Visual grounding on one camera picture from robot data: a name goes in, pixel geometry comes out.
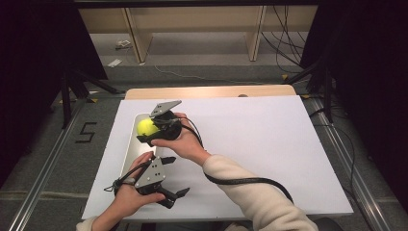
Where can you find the person's left hand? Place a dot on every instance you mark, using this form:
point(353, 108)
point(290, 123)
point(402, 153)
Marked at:
point(131, 199)

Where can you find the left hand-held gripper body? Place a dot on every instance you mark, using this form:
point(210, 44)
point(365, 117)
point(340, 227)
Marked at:
point(152, 174)

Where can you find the light wooden shelf unit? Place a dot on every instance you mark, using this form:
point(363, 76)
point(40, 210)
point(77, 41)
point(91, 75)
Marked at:
point(192, 19)

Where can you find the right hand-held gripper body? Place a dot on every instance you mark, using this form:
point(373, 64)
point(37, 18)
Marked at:
point(168, 126)

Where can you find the light wooden table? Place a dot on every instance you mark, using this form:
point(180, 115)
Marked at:
point(208, 92)

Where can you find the person's right hand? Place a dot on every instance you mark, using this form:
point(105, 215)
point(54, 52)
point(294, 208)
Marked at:
point(186, 146)

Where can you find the black metal stand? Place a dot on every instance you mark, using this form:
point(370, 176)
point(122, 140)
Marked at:
point(65, 96)

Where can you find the white plastic bin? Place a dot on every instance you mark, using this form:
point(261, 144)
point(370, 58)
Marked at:
point(141, 152)

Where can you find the aluminium floor rail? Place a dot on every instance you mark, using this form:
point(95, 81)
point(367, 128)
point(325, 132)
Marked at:
point(352, 179)
point(45, 173)

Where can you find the black curtain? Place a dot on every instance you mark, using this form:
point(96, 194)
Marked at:
point(369, 80)
point(32, 64)

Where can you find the white table cover sheet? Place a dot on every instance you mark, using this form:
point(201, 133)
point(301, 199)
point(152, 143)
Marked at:
point(256, 134)

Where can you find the yellow tennis ball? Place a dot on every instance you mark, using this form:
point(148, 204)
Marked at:
point(146, 127)

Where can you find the white paper scrap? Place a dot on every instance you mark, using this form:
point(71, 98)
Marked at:
point(123, 44)
point(114, 63)

